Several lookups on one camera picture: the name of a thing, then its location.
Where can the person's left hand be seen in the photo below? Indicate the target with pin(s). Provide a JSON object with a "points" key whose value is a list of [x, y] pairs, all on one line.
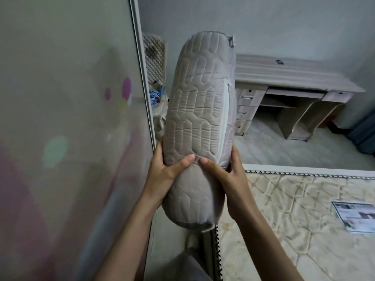
{"points": [[163, 177]]}

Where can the person's right hand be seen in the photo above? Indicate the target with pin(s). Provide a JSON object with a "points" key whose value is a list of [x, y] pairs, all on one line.
{"points": [[232, 190]]}

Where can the person's right thumb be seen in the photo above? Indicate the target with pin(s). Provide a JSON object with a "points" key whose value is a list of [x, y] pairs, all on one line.
{"points": [[211, 166]]}

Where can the person's left thumb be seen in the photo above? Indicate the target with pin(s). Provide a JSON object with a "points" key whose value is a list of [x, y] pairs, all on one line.
{"points": [[182, 164]]}

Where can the grey quilted pillow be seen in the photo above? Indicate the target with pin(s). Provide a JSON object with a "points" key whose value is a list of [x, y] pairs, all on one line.
{"points": [[199, 114]]}

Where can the person's right forearm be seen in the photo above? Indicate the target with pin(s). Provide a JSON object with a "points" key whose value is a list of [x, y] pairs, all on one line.
{"points": [[263, 245]]}

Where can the person's left forearm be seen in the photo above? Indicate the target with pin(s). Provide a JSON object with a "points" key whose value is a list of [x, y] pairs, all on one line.
{"points": [[129, 239]]}

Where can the white bag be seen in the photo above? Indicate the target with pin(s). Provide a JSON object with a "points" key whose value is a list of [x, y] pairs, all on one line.
{"points": [[159, 125]]}

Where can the blue plastic bag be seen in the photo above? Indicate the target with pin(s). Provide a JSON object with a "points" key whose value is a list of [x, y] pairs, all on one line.
{"points": [[157, 95]]}

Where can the beige quilted mattress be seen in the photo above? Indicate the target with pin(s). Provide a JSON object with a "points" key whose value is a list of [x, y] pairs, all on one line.
{"points": [[296, 225]]}

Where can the light wooden desk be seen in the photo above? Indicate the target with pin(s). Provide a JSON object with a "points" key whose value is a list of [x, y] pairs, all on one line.
{"points": [[290, 93]]}

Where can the cream lattice cushion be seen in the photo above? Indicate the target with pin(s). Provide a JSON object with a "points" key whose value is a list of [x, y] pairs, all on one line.
{"points": [[153, 59]]}

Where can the wardrobe sliding door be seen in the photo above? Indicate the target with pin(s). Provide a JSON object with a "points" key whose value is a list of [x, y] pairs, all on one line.
{"points": [[73, 137]]}

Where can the mattress label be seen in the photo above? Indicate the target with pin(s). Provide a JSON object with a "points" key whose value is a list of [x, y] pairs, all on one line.
{"points": [[355, 215]]}

